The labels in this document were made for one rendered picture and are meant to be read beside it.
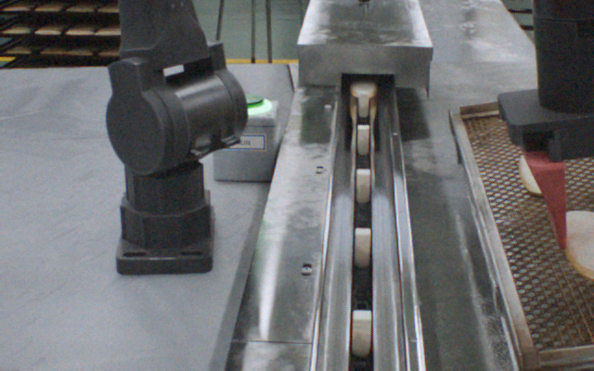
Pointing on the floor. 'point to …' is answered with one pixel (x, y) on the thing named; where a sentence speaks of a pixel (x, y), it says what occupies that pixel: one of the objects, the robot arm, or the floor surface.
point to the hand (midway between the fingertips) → (591, 231)
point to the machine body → (469, 21)
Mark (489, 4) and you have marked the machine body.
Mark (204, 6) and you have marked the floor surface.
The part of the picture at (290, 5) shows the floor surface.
